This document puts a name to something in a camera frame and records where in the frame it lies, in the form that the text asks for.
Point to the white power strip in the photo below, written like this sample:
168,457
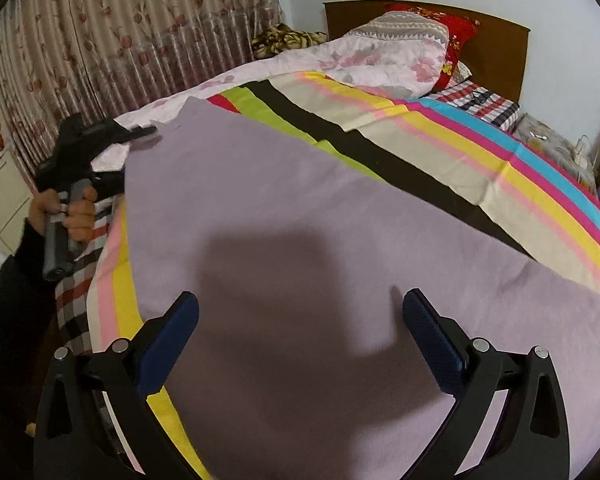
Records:
584,152

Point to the person's left forearm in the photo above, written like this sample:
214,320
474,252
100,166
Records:
10,320

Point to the red embroidered pillow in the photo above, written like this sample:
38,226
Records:
460,35

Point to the striped colourful blanket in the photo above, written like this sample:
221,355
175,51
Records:
480,160

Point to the leopard print blanket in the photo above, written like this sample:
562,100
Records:
285,40

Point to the dark wooden headboard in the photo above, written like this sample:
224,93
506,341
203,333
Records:
500,45

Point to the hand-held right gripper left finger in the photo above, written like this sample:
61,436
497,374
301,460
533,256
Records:
167,345

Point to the pink floral quilt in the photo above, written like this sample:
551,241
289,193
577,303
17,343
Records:
380,55

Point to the plaid bed sheet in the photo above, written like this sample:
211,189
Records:
480,102

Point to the small white object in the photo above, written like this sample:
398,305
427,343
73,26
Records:
538,136

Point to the white door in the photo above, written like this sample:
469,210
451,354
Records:
0,195

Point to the cloth covered nightstand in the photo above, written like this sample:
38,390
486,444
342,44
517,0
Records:
550,150

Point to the white floral pillow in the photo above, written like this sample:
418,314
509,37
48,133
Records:
461,74

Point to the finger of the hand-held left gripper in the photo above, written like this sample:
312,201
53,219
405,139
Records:
110,183
140,132

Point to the floral brown curtain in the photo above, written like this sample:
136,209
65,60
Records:
130,35

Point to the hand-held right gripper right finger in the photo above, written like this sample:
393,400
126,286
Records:
432,345

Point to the person's left hand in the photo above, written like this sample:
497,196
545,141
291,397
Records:
82,216

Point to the purple pants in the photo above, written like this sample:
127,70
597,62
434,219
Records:
330,285

